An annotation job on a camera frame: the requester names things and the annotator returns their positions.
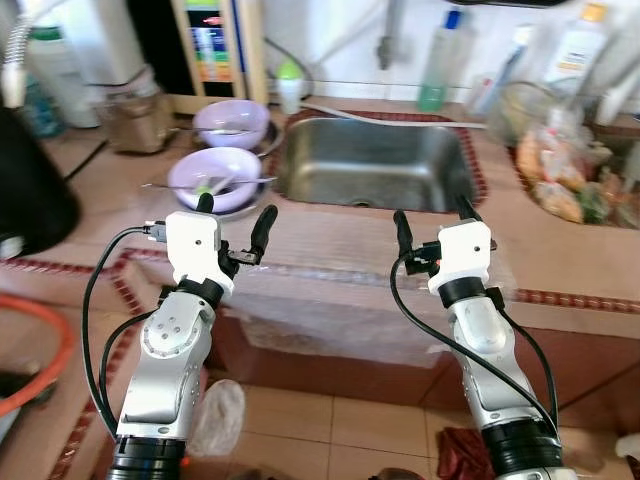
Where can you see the teal plastic bottle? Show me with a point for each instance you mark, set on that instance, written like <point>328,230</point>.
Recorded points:
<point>40,110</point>

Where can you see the clear bubble wrap sheet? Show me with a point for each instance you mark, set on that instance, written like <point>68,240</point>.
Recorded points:
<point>330,250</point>

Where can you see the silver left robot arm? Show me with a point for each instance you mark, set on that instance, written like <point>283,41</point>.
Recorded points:
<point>165,350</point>

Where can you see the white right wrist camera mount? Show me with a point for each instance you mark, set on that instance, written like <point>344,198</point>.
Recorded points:
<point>462,250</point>

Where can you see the stainless steel sink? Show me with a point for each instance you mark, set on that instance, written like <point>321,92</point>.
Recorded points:
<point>370,165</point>

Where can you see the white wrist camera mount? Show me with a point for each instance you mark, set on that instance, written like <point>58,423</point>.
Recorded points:
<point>462,250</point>
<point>192,245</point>

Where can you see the crumpled clear plastic bag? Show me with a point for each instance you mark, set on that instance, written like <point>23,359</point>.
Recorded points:
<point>218,415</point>

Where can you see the white bottle orange cap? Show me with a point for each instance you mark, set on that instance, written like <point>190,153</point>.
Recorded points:
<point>578,50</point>

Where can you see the clear jar with brown contents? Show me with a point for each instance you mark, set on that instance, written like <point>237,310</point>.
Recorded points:
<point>135,120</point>

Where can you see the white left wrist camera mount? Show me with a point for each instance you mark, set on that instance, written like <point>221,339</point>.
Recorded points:
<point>192,245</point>

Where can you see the white and blue bottle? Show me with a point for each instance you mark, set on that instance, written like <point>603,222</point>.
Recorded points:
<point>508,60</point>

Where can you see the large white bottle green cap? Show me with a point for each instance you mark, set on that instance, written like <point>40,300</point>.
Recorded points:
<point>60,85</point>

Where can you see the clear bottle with green liquid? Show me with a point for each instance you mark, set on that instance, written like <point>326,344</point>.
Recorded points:
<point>440,70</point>

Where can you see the grey metal faucet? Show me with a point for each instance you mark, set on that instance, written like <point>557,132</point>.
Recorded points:
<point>388,45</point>

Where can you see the purple plastic bowl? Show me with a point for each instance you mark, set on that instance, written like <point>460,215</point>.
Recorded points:
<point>200,168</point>
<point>235,118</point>

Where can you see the dark red cloth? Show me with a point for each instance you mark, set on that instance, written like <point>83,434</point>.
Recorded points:
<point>460,455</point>

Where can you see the white appliance housing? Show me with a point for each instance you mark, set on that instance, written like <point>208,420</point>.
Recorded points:
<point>105,40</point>

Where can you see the thin white pipe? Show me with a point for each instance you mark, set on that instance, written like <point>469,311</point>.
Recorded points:
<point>400,116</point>

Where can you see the small white bottle green cap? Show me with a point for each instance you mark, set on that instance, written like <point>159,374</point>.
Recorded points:
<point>290,92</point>

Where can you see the beige water ionizer with panel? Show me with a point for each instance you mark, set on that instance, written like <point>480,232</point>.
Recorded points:
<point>215,50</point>

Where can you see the black electric kettle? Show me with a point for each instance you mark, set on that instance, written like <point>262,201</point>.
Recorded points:
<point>30,190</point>

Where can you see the dark right robot foot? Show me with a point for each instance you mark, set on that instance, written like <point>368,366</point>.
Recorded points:
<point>395,475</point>

